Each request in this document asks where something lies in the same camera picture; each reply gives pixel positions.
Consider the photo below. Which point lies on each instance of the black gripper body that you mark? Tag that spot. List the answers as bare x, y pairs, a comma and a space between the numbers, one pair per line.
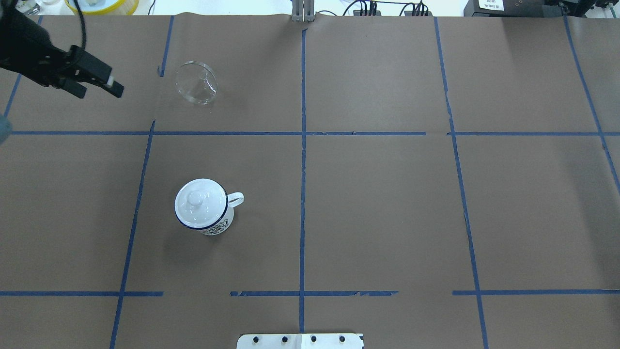
25, 48

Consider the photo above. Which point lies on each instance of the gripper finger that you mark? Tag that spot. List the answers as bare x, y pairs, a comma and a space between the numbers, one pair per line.
88, 68
73, 86

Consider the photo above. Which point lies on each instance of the white mug lid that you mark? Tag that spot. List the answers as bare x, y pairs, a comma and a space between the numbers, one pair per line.
200, 203

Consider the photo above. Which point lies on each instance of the clear glass funnel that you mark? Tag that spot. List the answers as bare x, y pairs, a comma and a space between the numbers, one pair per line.
196, 82

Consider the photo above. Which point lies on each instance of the clear plastic bottle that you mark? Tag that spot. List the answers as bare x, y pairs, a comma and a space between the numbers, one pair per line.
27, 7

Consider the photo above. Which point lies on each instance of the yellow tape roll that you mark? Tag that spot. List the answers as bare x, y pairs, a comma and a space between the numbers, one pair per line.
103, 7

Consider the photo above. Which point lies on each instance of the white enamel mug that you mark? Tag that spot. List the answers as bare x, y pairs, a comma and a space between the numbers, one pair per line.
234, 199

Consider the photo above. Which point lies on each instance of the black computer box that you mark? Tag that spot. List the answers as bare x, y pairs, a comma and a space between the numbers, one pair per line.
512, 8

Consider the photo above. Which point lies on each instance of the aluminium frame post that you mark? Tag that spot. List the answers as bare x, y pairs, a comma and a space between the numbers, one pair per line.
303, 10

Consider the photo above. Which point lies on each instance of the white camera stand post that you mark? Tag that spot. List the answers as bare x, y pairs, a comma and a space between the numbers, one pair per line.
301, 341

